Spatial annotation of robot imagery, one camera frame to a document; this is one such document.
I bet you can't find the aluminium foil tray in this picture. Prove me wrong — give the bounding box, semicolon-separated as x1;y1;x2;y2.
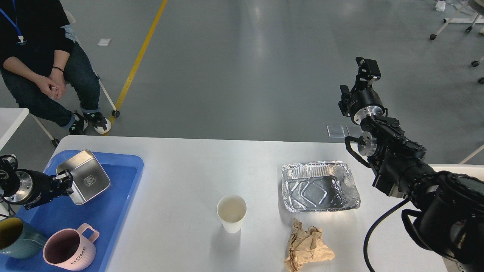
281;161;361;213

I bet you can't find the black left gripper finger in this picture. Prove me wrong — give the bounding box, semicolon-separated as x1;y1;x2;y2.
55;170;74;185
53;185;74;198

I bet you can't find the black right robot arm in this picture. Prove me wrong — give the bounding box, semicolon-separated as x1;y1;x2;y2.
338;57;484;272

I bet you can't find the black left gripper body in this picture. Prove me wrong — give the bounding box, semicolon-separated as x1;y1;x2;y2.
2;169;57;210

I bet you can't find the small stainless steel tray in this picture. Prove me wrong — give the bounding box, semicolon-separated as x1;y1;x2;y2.
56;150;110;205

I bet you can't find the white wheeled chair base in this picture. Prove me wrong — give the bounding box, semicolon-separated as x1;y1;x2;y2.
429;0;483;67

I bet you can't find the teal ceramic mug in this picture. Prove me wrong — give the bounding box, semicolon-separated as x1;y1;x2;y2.
0;217;47;260

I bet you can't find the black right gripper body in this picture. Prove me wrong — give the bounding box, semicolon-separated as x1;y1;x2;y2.
338;90;385;125

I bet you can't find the white paper cup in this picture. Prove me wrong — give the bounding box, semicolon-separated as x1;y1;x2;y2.
216;195;247;233

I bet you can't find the white plastic bin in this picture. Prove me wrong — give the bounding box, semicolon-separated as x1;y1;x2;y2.
430;164;484;181

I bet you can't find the white side table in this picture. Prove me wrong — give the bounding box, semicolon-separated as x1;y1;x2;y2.
0;107;29;149

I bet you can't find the crumpled brown paper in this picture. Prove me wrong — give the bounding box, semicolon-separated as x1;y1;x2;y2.
284;218;335;272

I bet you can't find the person in dark clothes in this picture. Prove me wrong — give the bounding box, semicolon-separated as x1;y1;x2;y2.
0;0;111;135

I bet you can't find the pink ribbed mug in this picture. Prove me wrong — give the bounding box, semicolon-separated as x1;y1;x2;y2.
43;223;100;271

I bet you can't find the grey office chair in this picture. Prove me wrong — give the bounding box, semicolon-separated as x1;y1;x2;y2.
30;10;120;147

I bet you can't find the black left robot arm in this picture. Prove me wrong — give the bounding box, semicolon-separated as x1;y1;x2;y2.
0;155;74;210

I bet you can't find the clear floor plate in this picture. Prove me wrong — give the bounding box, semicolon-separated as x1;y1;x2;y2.
327;125;347;138
346;125;363;138

